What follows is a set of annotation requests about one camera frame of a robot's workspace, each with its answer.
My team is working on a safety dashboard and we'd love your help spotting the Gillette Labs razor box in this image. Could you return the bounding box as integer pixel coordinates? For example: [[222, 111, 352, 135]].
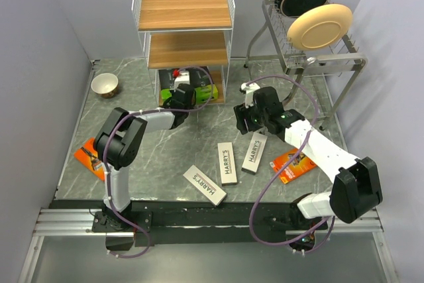
[[158, 69, 175, 104], [189, 68, 219, 105]]

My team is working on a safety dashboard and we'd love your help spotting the white wire wooden shelf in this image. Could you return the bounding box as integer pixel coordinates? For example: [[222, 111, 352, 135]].
[[131, 0, 235, 104]]

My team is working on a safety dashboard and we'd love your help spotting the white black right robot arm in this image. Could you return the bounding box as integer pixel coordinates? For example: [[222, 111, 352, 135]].
[[234, 84, 383, 229]]

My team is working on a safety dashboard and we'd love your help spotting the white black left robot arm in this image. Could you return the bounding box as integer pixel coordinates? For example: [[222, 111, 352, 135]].
[[93, 84, 196, 231]]

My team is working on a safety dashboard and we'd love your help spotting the white Harry's box right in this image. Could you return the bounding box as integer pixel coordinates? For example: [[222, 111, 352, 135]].
[[241, 133, 267, 174]]

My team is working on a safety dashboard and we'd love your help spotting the white harry's box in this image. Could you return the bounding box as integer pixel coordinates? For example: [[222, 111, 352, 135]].
[[241, 133, 267, 174], [183, 165, 227, 206], [217, 142, 238, 186]]

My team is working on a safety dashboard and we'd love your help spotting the white Harry's box middle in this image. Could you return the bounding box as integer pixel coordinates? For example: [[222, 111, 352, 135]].
[[217, 142, 238, 186]]

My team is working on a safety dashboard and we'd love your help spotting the orange Gillette pack right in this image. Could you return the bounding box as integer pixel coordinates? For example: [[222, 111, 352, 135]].
[[270, 148, 317, 184]]

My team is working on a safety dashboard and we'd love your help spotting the orange gillette pack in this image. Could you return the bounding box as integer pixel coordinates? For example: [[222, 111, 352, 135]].
[[270, 148, 317, 184], [74, 138, 105, 182]]

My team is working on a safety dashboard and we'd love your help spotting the metal dish rack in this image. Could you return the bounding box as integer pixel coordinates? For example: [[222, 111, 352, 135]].
[[244, 0, 368, 131]]

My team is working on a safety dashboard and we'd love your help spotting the red floral ceramic bowl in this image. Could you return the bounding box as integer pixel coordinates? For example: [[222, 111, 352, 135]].
[[90, 73, 119, 98]]

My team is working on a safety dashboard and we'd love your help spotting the white Harry's box left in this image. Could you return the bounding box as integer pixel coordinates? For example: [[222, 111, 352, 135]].
[[183, 165, 227, 206]]

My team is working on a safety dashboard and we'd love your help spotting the beige plate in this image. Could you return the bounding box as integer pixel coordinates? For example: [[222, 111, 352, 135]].
[[287, 4, 353, 50]]

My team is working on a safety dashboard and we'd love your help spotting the orange Gillette pack left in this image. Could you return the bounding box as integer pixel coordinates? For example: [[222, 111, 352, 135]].
[[74, 138, 105, 182]]

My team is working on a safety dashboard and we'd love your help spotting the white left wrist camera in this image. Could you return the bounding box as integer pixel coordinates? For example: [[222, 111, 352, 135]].
[[172, 69, 190, 89]]

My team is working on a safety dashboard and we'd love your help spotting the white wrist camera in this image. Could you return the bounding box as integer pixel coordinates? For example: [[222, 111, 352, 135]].
[[240, 83, 260, 108], [172, 69, 190, 89]]

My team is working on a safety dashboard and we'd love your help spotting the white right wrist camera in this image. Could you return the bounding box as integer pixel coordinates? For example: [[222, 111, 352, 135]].
[[240, 83, 260, 108]]

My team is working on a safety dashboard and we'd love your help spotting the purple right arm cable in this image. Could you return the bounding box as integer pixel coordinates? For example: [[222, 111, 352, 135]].
[[243, 76, 332, 256]]

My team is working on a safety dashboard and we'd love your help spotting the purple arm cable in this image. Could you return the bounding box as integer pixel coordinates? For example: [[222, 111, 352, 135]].
[[101, 66, 216, 260], [243, 76, 332, 256]]

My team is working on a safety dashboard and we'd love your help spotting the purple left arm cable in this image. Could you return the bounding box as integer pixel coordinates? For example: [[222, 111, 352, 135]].
[[101, 66, 216, 260]]

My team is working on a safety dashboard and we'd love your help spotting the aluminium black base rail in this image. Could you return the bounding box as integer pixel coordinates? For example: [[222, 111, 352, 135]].
[[19, 199, 399, 282]]

